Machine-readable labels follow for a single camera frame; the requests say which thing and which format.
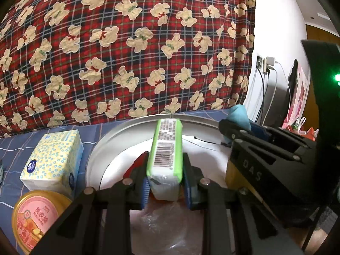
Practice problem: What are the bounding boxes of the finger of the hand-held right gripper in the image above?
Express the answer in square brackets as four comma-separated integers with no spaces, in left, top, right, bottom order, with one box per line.
[227,140,320,228]
[219,119,317,163]

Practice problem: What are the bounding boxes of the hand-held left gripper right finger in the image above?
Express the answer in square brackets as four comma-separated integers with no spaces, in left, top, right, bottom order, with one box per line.
[182,153,306,255]

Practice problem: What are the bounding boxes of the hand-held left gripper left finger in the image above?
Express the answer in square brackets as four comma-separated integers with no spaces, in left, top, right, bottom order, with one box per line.
[30,153,150,255]

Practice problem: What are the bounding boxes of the red gold embroidered pouch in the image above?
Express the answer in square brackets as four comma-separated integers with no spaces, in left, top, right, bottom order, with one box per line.
[123,151,149,178]

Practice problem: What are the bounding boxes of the clear plastic bag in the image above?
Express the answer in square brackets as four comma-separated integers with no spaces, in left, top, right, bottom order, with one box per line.
[135,199,213,255]

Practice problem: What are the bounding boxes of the green tissue pack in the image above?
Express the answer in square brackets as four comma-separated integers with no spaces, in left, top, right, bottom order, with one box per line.
[147,119,184,201]

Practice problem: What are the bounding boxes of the teal cloth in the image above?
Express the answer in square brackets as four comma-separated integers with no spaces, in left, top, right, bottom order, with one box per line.
[222,105,251,144]

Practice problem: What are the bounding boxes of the round white basin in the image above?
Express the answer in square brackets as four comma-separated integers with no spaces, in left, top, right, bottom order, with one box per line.
[86,113,234,255]

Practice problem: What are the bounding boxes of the gold can with pink lid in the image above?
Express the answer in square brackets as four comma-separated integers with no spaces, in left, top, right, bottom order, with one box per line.
[12,190,73,254]

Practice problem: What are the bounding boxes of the pink paper bag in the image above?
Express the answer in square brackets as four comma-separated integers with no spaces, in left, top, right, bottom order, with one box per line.
[283,64,312,131]

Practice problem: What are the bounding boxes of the yellow floral tissue box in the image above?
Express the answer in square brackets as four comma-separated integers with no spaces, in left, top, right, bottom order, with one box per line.
[20,130,84,200]

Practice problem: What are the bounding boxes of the red plaid bear blanket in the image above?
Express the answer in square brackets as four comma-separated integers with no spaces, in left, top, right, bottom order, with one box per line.
[0,0,257,139]

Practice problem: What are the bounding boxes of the black cable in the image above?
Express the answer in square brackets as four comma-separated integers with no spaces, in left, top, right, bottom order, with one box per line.
[255,68,270,125]

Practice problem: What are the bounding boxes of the white cable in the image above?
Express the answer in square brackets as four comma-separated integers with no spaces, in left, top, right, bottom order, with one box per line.
[267,62,291,126]

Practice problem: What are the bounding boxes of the white wall socket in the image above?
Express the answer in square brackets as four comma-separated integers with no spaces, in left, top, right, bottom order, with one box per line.
[256,55,266,73]

